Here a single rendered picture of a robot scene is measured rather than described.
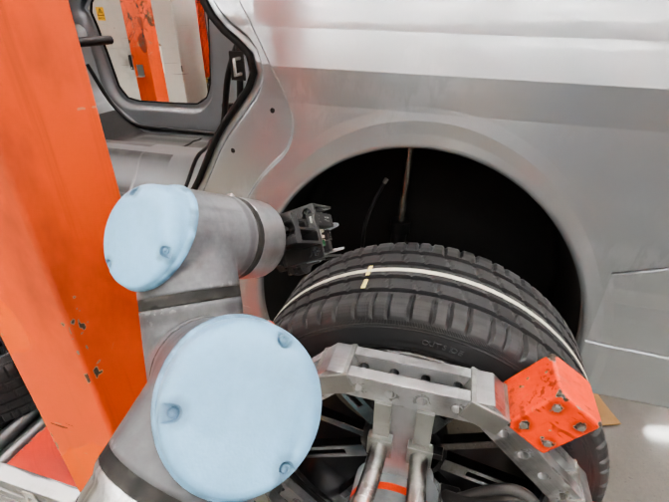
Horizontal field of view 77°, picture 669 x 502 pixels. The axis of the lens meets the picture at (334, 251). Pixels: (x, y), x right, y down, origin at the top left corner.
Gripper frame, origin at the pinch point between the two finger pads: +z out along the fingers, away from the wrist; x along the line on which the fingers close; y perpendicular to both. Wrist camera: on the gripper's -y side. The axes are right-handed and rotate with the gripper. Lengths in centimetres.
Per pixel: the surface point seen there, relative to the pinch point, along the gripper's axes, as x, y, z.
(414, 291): -10.6, 12.2, 3.9
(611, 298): -22, 42, 46
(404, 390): -23.0, 10.4, -5.6
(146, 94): 187, -221, 185
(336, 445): -37.3, -13.7, 14.5
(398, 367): -20.5, 9.1, -2.2
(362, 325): -13.8, 4.6, -1.1
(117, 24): 334, -314, 254
